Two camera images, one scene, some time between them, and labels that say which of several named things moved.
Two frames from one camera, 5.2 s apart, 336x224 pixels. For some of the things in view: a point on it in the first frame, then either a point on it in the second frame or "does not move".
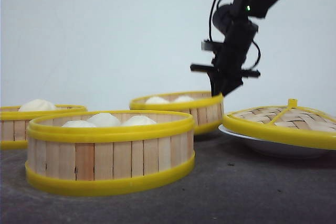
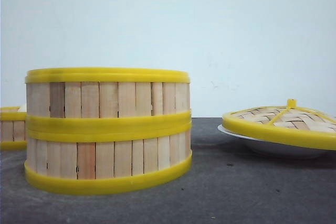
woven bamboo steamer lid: x=291 y=124 does not move
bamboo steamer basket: x=14 y=124 does not move
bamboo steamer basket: x=105 y=156 does not move
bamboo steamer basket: x=206 y=108 to x=108 y=105
